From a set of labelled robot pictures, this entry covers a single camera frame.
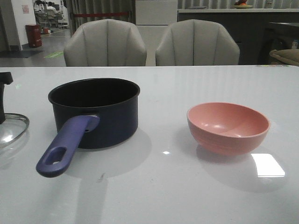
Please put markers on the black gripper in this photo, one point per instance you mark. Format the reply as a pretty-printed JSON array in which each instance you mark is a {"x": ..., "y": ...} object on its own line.
[{"x": 5, "y": 78}]

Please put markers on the glass lid with blue knob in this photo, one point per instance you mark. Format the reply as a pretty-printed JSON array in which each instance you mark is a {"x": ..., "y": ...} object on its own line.
[{"x": 12, "y": 128}]

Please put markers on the pink bowl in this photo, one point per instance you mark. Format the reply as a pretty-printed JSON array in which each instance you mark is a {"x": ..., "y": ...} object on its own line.
[{"x": 226, "y": 128}]

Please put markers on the red trash bin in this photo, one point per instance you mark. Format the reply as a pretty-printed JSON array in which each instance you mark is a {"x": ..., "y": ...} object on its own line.
[{"x": 33, "y": 35}]

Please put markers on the dark blue saucepan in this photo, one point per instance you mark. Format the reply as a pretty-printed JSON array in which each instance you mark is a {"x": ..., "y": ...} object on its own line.
[{"x": 90, "y": 114}]

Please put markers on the left beige chair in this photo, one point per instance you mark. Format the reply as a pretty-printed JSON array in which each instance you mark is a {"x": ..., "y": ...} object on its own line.
[{"x": 105, "y": 43}]

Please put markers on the beige chair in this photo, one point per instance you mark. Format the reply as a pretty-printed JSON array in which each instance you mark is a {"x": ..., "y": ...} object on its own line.
[
  {"x": 196, "y": 43},
  {"x": 105, "y": 43}
]

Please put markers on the white cabinet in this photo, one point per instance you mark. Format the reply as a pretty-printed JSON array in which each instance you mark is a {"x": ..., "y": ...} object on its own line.
[{"x": 152, "y": 17}]

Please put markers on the right beige chair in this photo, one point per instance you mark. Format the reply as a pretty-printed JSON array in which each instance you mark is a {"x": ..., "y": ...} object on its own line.
[{"x": 196, "y": 43}]

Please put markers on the fruit plate on counter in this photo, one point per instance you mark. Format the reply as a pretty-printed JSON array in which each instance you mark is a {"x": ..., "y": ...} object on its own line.
[{"x": 241, "y": 4}]

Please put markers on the dark counter with white top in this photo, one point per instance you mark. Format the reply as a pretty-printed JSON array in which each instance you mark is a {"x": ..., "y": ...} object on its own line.
[{"x": 246, "y": 26}]

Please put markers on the beige cushion seat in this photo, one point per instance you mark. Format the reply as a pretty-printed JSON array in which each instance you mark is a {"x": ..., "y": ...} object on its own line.
[{"x": 285, "y": 57}]

